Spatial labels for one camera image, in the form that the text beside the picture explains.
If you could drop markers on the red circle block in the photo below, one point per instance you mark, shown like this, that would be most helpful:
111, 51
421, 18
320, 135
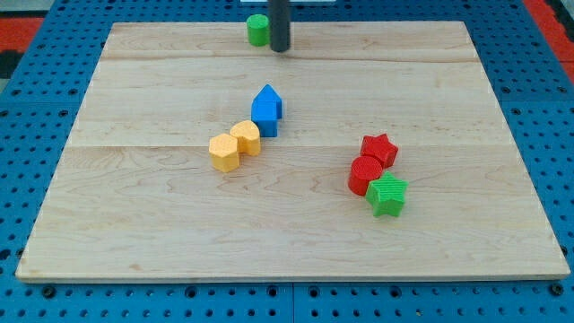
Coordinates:
364, 169

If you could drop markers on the yellow hexagon block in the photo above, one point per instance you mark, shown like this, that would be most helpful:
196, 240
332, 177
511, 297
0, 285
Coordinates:
224, 152

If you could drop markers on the red star block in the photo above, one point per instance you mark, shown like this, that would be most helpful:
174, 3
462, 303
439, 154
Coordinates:
380, 148

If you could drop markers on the light wooden board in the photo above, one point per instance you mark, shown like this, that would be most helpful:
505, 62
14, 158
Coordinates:
135, 197

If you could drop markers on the yellow heart block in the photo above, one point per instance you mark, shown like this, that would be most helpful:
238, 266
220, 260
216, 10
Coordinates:
248, 136

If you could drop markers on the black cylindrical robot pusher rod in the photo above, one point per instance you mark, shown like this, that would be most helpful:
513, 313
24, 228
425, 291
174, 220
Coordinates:
280, 25

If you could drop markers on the green star block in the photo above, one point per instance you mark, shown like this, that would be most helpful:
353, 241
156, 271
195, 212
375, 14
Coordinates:
386, 195

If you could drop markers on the blue arrow-shaped block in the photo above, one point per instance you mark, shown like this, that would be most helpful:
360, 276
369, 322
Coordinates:
266, 110

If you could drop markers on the green cylinder block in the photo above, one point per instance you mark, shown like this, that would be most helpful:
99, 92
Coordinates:
258, 27

